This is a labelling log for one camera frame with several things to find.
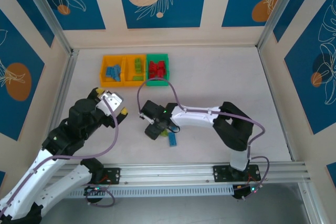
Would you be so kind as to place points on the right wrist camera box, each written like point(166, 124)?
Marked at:
point(151, 110)

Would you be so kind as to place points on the yellow plastic bin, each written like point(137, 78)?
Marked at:
point(129, 69)
point(105, 62)

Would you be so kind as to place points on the aluminium corner post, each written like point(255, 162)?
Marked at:
point(278, 9)
point(46, 9)

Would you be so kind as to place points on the green plastic bin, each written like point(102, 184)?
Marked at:
point(157, 83)

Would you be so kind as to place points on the blue lego brick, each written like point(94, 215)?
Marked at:
point(113, 71)
point(119, 73)
point(172, 139)
point(117, 78)
point(117, 66)
point(108, 72)

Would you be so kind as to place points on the red lego brick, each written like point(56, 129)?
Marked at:
point(152, 65)
point(161, 73)
point(161, 64)
point(153, 74)

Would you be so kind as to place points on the lime green lego brick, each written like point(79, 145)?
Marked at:
point(138, 70)
point(138, 62)
point(138, 78)
point(164, 133)

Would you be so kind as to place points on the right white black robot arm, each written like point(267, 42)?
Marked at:
point(194, 117)

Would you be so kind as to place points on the small black circuit board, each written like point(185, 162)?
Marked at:
point(94, 190)
point(244, 193)

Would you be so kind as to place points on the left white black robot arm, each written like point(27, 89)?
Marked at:
point(65, 184)

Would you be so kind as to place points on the aluminium side frame rail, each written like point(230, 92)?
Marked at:
point(67, 77)

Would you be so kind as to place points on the long aluminium frame rail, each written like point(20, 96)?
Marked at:
point(170, 174)

